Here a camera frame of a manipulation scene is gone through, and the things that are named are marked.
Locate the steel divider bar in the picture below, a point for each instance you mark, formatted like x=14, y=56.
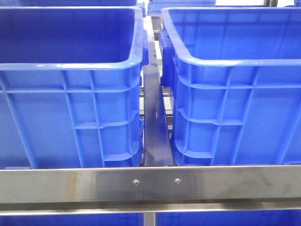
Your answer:
x=156, y=137

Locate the blue plastic crate left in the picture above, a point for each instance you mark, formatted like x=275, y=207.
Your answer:
x=70, y=82

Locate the blue plastic crate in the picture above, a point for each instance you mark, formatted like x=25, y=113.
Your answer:
x=70, y=82
x=235, y=77

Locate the blue plastic crate right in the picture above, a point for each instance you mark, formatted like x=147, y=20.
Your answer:
x=235, y=77

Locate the blue crate rear right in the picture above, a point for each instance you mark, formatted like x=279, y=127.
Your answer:
x=155, y=6

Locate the blue crate lower left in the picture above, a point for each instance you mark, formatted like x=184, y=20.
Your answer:
x=127, y=219

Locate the blue crate lower right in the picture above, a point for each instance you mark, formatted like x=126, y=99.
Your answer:
x=231, y=218

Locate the blue crate rear left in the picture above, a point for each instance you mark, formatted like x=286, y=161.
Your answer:
x=105, y=3

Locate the left rail screw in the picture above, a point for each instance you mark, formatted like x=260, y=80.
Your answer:
x=136, y=181

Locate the rail screw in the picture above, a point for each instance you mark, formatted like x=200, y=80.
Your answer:
x=177, y=180
x=136, y=181

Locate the right rail screw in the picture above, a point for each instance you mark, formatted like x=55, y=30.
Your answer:
x=177, y=180

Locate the stainless steel front rail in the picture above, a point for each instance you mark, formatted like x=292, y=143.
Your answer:
x=111, y=190

